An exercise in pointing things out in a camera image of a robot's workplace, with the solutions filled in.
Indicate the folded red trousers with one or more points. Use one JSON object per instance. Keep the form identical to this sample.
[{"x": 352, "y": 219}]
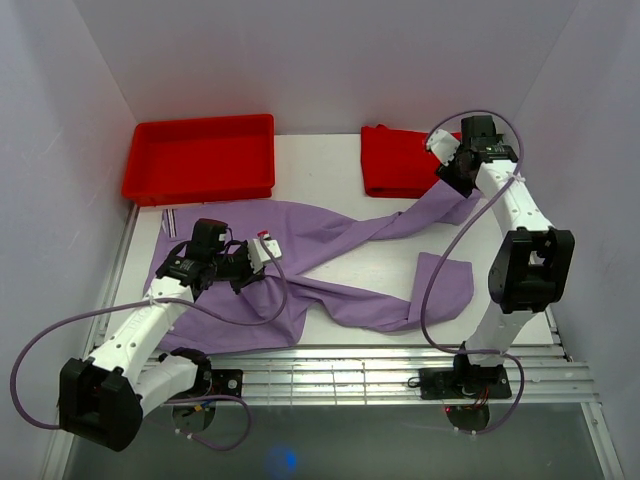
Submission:
[{"x": 395, "y": 163}]

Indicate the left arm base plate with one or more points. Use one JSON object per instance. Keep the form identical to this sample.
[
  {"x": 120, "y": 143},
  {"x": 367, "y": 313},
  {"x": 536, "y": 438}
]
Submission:
[{"x": 227, "y": 382}]

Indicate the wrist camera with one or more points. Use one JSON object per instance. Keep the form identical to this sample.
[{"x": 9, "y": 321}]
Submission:
[
  {"x": 262, "y": 250},
  {"x": 442, "y": 144}
]

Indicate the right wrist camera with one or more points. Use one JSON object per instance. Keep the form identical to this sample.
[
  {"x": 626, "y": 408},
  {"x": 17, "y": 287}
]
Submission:
[{"x": 442, "y": 144}]

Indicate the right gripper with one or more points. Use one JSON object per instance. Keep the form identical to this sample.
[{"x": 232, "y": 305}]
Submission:
[{"x": 446, "y": 173}]

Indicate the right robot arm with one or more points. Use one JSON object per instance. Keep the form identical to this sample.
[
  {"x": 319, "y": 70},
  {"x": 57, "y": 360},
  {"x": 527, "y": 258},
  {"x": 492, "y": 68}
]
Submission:
[{"x": 531, "y": 267}]

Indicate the red plastic tray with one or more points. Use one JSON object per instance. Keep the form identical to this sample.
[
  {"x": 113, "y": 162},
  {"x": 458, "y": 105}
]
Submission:
[{"x": 201, "y": 160}]

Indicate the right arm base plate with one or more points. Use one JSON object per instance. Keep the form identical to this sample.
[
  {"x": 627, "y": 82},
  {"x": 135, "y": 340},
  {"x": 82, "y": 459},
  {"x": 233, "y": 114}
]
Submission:
[{"x": 446, "y": 383}]

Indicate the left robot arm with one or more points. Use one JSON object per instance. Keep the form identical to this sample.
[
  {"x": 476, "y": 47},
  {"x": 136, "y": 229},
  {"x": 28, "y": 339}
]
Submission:
[{"x": 105, "y": 396}]

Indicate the purple trousers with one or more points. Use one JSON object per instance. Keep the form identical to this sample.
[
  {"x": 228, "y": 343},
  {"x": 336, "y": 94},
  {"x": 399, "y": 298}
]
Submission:
[{"x": 271, "y": 313}]

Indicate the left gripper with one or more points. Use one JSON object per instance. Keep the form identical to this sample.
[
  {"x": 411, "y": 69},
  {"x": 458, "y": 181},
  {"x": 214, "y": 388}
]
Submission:
[{"x": 249, "y": 277}]

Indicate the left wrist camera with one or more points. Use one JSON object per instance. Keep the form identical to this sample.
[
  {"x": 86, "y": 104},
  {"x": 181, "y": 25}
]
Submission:
[{"x": 262, "y": 250}]

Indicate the aluminium frame rail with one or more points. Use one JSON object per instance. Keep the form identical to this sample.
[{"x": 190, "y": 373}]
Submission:
[{"x": 379, "y": 376}]

